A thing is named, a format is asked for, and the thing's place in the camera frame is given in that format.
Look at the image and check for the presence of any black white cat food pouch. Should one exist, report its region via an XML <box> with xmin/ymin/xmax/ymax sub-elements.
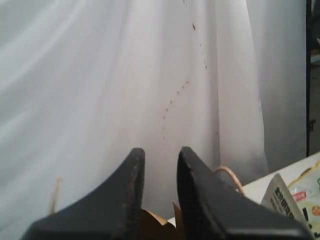
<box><xmin>260</xmin><ymin>173</ymin><xmax>308</xmax><ymax>226</ymax></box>

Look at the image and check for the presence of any white backdrop curtain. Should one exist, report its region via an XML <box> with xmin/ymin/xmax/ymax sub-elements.
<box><xmin>0</xmin><ymin>0</ymin><xmax>306</xmax><ymax>240</ymax></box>

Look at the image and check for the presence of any black metal frame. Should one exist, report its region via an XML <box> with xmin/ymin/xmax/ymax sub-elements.
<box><xmin>306</xmin><ymin>0</ymin><xmax>320</xmax><ymax>156</ymax></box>

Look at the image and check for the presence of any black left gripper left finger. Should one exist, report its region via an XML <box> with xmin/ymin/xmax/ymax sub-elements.
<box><xmin>23</xmin><ymin>148</ymin><xmax>145</xmax><ymax>240</ymax></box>

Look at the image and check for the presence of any yellow white sugar bag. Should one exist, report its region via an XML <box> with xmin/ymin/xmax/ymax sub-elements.
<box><xmin>288</xmin><ymin>161</ymin><xmax>320</xmax><ymax>235</ymax></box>

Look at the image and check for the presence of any brown paper bag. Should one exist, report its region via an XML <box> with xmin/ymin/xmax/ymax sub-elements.
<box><xmin>48</xmin><ymin>165</ymin><xmax>246</xmax><ymax>240</ymax></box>

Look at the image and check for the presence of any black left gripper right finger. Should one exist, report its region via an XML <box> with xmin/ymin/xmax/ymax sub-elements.
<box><xmin>176</xmin><ymin>146</ymin><xmax>314</xmax><ymax>240</ymax></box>

